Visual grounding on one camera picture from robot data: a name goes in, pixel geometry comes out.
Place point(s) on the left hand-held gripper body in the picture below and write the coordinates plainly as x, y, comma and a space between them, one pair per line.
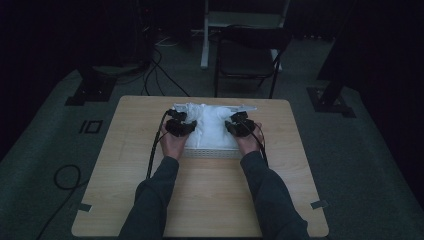
180, 128

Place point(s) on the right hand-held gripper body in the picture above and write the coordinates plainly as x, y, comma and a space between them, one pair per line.
240, 128

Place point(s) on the white cloth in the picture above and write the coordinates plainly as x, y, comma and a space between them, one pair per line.
210, 130

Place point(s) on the white perforated plastic basket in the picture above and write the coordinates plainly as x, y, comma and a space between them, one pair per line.
213, 153

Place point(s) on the person's left hand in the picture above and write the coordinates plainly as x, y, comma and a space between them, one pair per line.
173, 145

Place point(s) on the person's right hand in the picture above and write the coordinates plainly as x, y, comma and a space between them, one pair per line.
251, 143

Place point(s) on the black folding chair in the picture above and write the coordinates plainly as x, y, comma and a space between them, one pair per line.
246, 56

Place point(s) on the black stand base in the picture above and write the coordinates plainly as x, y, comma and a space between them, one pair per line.
330, 103
91, 88

